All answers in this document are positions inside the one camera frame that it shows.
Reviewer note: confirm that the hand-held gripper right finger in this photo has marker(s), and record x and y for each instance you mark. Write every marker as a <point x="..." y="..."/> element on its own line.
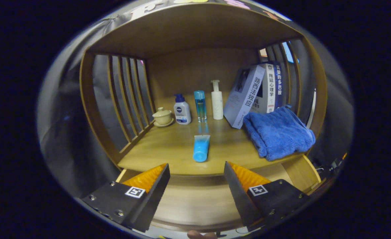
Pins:
<point x="238" y="196"/>

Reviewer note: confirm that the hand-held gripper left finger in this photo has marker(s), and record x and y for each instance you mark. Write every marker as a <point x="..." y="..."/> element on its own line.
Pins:
<point x="153" y="196"/>

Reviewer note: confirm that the wooden drawer with black knob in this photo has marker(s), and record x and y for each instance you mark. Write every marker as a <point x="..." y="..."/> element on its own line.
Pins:
<point x="195" y="202"/>

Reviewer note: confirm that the blue tube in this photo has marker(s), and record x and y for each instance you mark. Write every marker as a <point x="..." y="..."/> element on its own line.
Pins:
<point x="201" y="149"/>

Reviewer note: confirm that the wooden countertop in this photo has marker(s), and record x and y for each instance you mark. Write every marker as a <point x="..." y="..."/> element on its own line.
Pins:
<point x="168" y="149"/>

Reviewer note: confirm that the wooden cabinet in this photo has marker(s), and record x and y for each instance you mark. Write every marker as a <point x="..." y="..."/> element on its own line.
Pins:
<point x="195" y="66"/>

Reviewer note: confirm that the blue towel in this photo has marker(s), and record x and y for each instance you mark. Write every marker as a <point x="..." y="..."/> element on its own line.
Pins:
<point x="278" y="132"/>

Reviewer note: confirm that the beige lidded tea cup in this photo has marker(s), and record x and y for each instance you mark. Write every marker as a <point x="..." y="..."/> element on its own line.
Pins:
<point x="162" y="117"/>

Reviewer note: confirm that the white bottle with blue cap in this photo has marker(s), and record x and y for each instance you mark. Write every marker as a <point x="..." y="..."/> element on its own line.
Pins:
<point x="182" y="113"/>

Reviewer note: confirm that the white pump bottle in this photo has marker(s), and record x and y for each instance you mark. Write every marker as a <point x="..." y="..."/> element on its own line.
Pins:
<point x="217" y="104"/>

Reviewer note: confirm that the pale lilac book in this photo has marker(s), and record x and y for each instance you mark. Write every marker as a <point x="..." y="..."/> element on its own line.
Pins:
<point x="240" y="99"/>

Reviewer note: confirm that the teal glass bottle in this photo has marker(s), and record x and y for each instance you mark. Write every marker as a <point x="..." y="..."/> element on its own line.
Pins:
<point x="200" y="106"/>

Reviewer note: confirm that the black and orange clamp equipment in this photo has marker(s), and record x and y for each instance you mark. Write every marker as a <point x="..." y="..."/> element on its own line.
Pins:
<point x="335" y="164"/>

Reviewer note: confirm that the white spine book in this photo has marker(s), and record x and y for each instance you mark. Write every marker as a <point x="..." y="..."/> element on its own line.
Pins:
<point x="270" y="89"/>

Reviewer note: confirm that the black backdrop cloth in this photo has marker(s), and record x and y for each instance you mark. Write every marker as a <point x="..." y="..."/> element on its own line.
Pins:
<point x="59" y="132"/>

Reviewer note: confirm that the dark blue book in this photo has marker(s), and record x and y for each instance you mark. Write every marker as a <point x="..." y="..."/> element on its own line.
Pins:
<point x="279" y="86"/>

